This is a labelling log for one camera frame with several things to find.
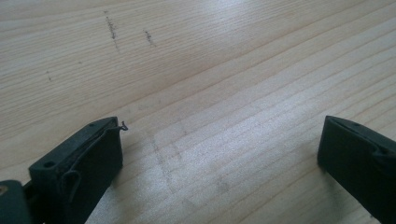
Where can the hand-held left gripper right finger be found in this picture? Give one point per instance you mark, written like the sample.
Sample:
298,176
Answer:
358,165

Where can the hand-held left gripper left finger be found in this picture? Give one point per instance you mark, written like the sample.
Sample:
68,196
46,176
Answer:
87,168

